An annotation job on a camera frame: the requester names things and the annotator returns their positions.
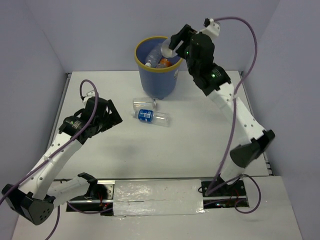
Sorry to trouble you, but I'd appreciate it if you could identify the clear bottle near bin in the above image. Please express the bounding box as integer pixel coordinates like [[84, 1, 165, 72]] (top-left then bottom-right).
[[132, 97, 157, 110]]

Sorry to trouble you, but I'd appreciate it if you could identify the orange label long bottle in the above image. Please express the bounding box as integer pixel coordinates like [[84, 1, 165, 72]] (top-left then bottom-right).
[[156, 58, 172, 69]]

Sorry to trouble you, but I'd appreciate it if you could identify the clear crushed bottle white cap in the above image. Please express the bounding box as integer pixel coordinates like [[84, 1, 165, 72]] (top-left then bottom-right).
[[144, 43, 164, 68]]

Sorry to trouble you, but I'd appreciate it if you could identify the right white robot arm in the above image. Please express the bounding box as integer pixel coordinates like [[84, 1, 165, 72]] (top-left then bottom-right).
[[167, 18, 275, 196]]

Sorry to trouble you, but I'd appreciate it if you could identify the blue label clear bottle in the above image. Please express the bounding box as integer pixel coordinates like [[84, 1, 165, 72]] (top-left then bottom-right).
[[132, 109, 170, 127]]

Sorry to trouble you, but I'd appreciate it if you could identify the short clear wide bottle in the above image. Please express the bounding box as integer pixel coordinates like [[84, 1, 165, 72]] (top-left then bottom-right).
[[161, 36, 183, 59]]

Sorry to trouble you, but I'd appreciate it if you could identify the blue bin with yellow rim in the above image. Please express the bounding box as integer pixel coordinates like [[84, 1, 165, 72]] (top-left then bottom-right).
[[134, 36, 183, 100]]

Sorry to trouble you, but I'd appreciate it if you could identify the silver foil sheet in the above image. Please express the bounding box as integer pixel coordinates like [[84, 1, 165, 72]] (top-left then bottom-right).
[[112, 179, 205, 217]]

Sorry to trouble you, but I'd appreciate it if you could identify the black metal base rail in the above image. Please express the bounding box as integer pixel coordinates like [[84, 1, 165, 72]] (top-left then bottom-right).
[[66, 178, 249, 216]]

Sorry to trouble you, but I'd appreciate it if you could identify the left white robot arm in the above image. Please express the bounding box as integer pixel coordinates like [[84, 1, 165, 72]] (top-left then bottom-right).
[[1, 92, 123, 226]]

